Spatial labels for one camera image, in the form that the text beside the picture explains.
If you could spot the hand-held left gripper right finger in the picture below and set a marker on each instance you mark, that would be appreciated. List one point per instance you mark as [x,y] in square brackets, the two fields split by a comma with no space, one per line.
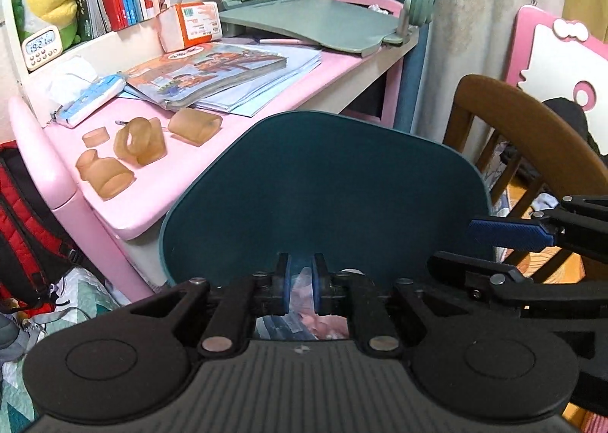
[317,285]

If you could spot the green adjustment knob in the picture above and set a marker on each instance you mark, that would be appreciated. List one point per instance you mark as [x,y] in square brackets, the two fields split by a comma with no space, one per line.
[420,5]

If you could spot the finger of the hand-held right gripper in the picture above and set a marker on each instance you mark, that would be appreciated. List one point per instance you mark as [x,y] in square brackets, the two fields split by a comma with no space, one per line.
[508,232]
[475,271]

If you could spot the teal chair backrest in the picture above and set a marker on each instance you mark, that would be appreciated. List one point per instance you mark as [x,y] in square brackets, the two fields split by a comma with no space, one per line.
[323,186]

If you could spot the magazine stack on desk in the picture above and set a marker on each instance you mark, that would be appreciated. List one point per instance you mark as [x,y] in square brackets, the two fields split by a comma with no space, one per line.
[204,72]

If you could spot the stack of blue folders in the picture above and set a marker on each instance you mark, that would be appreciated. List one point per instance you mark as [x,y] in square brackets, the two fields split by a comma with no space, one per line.
[266,91]

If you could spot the pink framed whiteboard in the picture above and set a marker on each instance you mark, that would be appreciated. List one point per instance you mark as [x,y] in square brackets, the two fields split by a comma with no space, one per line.
[555,57]

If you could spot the red black backpack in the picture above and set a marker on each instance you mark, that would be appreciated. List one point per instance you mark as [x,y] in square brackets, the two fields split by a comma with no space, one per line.
[19,224]

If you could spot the black cloth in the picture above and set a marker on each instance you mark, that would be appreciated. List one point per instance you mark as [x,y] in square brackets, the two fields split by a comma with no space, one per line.
[574,119]

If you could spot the patterned teal quilt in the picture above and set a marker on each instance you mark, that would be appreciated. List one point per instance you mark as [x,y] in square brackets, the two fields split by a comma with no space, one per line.
[90,295]

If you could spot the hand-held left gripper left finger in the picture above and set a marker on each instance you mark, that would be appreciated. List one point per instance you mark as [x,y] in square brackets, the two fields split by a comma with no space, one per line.
[283,285]

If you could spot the green tilting desk board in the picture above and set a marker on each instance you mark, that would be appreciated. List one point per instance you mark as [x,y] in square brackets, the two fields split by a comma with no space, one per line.
[308,19]

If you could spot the printed tree curtain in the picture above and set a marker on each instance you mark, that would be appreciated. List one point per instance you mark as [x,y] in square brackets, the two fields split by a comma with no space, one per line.
[475,10]

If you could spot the pink desk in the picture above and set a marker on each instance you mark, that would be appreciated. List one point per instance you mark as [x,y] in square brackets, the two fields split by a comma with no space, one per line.
[190,167]

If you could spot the amber silicone sleeve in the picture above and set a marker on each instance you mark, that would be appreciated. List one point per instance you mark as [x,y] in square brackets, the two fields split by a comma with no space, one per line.
[194,126]
[107,174]

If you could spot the orange cardboard box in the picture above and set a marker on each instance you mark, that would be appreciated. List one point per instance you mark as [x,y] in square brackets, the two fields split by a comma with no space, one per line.
[197,24]

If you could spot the pink pen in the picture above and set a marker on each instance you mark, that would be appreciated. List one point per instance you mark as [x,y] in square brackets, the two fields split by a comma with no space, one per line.
[280,40]

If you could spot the wooden chair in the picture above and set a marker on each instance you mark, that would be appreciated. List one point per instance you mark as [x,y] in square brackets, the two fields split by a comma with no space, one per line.
[503,100]

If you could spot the small digital clock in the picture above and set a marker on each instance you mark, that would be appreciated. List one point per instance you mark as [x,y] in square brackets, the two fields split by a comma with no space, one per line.
[42,48]

